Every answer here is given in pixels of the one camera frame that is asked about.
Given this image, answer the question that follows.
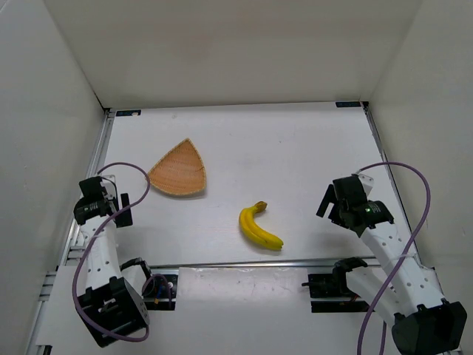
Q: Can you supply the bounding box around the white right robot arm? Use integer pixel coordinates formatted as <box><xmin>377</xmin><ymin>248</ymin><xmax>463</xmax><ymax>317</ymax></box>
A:
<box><xmin>316</xmin><ymin>175</ymin><xmax>467</xmax><ymax>354</ymax></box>

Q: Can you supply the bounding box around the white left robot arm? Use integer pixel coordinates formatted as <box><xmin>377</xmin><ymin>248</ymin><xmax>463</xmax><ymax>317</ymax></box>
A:
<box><xmin>73</xmin><ymin>175</ymin><xmax>149</xmax><ymax>337</ymax></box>

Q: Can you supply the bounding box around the woven triangular wicker bowl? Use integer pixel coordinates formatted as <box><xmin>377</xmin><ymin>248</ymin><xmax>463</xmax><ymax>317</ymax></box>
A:
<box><xmin>148</xmin><ymin>138</ymin><xmax>207</xmax><ymax>197</ymax></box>

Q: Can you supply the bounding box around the yellow fake banana bunch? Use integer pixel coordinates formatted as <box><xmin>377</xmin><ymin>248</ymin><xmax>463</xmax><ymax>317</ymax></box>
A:
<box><xmin>239</xmin><ymin>201</ymin><xmax>284</xmax><ymax>251</ymax></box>

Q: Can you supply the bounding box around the blue right corner label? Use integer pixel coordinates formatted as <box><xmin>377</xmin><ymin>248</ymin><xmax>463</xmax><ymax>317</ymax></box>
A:
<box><xmin>336</xmin><ymin>101</ymin><xmax>361</xmax><ymax>108</ymax></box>

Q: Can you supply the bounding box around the blue corner label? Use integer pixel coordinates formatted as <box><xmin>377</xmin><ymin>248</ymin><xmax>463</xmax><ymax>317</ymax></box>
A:
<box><xmin>336</xmin><ymin>101</ymin><xmax>361</xmax><ymax>108</ymax></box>
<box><xmin>115</xmin><ymin>109</ymin><xmax>141</xmax><ymax>117</ymax></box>

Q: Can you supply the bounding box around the blue left corner label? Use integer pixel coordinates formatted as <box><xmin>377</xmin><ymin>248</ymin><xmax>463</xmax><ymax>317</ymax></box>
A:
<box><xmin>115</xmin><ymin>109</ymin><xmax>141</xmax><ymax>117</ymax></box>

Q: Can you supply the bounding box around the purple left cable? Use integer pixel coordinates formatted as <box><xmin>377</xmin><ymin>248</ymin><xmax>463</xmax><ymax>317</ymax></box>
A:
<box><xmin>73</xmin><ymin>161</ymin><xmax>174</xmax><ymax>341</ymax></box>

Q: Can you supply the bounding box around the purple cable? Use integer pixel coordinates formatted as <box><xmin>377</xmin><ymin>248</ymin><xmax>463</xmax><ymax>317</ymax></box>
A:
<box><xmin>356</xmin><ymin>161</ymin><xmax>432</xmax><ymax>355</ymax></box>
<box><xmin>73</xmin><ymin>161</ymin><xmax>174</xmax><ymax>341</ymax></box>

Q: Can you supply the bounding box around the aluminium right rail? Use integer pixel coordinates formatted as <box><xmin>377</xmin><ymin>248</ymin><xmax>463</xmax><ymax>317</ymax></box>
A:
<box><xmin>361</xmin><ymin>101</ymin><xmax>412</xmax><ymax>237</ymax></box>

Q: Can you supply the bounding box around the aluminium rail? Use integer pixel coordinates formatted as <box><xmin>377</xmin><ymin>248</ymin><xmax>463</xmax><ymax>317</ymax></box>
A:
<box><xmin>61</xmin><ymin>108</ymin><xmax>116</xmax><ymax>264</ymax></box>
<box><xmin>361</xmin><ymin>101</ymin><xmax>412</xmax><ymax>237</ymax></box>
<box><xmin>147</xmin><ymin>257</ymin><xmax>381</xmax><ymax>270</ymax></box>

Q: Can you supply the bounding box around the aluminium front rail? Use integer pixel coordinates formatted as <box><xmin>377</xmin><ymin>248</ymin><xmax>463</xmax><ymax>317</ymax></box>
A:
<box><xmin>147</xmin><ymin>257</ymin><xmax>381</xmax><ymax>270</ymax></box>

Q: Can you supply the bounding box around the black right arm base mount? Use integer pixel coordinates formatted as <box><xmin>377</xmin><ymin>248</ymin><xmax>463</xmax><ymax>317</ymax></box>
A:
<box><xmin>302</xmin><ymin>274</ymin><xmax>369</xmax><ymax>314</ymax></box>

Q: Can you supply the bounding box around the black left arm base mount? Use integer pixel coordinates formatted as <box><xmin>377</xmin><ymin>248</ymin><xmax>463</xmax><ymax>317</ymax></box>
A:
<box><xmin>143</xmin><ymin>274</ymin><xmax>178</xmax><ymax>311</ymax></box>

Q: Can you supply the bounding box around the aluminium left rail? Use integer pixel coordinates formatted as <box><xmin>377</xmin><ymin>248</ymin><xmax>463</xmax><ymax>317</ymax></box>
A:
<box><xmin>61</xmin><ymin>108</ymin><xmax>116</xmax><ymax>264</ymax></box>

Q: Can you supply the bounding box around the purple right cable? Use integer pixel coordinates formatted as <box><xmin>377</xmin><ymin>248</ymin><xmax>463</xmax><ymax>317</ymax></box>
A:
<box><xmin>356</xmin><ymin>161</ymin><xmax>432</xmax><ymax>355</ymax></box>

